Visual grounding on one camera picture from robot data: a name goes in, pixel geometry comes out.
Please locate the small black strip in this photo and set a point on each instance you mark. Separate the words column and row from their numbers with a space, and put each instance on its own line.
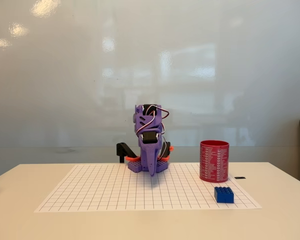
column 240, row 177

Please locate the blue toy brick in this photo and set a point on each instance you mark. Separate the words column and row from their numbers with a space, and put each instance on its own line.
column 223, row 195

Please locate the white grid paper sheet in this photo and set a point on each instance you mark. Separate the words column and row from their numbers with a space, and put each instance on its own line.
column 115, row 190

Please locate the black orange table clamp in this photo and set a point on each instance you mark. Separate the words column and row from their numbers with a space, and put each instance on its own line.
column 167, row 149
column 121, row 148

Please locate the purple robot arm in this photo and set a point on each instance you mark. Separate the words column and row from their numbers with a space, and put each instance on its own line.
column 140, row 120

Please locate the red printed cup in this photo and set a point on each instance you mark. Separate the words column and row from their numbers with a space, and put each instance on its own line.
column 213, row 162

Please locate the purple gripper black servo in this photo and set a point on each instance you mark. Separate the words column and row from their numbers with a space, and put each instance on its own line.
column 148, row 153

